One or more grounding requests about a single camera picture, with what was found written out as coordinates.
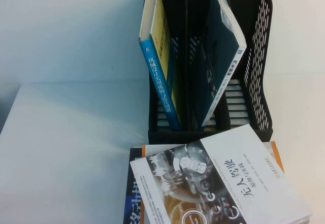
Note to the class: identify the black plastic mesh book stand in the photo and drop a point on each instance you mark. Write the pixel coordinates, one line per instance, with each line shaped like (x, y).
(165, 137)

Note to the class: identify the white book with orange border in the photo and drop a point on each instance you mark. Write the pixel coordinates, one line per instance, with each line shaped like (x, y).
(162, 149)

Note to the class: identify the dark cover book white lettering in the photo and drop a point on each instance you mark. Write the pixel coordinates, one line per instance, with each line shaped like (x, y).
(133, 196)

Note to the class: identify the white driverless car book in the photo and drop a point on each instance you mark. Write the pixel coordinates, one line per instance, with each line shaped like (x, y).
(241, 158)

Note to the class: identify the car suspension book white spine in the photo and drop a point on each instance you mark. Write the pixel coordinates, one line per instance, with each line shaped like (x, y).
(218, 56)

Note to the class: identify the blue spine yellow cover book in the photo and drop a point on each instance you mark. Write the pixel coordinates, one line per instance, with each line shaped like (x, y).
(158, 81)

